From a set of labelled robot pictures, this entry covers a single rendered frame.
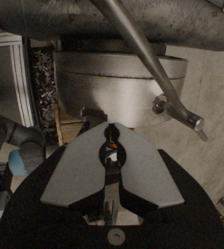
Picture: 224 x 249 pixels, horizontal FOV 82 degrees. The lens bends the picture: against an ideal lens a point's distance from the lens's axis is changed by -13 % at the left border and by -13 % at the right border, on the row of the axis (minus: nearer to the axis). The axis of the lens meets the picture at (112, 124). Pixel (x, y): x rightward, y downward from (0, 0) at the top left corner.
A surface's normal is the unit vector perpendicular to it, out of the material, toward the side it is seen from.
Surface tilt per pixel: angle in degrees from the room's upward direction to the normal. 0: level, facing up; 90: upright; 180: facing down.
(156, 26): 49
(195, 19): 26
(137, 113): 10
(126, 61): 20
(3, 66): 0
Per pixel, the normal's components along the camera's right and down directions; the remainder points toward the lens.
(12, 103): 0.33, 0.47
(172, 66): 0.55, 0.42
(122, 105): 0.00, 0.48
